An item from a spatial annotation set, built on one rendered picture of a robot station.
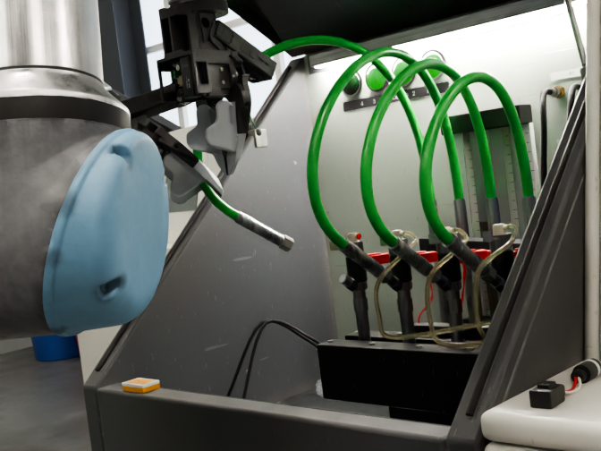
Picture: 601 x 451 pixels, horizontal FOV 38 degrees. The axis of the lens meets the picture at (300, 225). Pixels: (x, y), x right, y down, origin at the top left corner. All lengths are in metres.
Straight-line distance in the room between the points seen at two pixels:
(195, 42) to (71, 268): 0.62
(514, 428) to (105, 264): 0.47
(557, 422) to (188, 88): 0.56
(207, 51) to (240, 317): 0.58
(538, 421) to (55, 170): 0.50
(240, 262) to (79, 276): 1.02
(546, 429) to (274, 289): 0.83
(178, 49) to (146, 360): 0.53
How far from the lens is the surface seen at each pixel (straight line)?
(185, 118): 7.42
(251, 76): 1.15
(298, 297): 1.60
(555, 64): 1.36
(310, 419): 0.99
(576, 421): 0.81
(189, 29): 1.07
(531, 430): 0.82
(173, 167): 1.21
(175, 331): 1.41
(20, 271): 0.49
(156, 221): 0.55
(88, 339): 5.06
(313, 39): 1.32
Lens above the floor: 1.22
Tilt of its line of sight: 3 degrees down
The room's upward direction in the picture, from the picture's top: 7 degrees counter-clockwise
